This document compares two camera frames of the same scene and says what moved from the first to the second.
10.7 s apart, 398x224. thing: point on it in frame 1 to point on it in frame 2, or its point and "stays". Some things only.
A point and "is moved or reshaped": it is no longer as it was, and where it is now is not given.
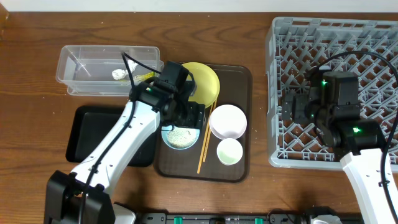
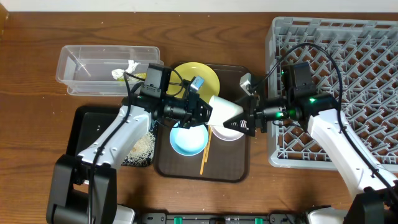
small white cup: [229, 152] to [222, 109]
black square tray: [87, 126] stays
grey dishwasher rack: [295, 46] stays
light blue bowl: [179, 139] is moved or reshaped
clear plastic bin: [106, 70] stays
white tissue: [119, 74] stays
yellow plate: [207, 83] stays
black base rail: [274, 217] stays
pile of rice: [181, 137] to [142, 152]
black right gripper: [301, 101] to [257, 108]
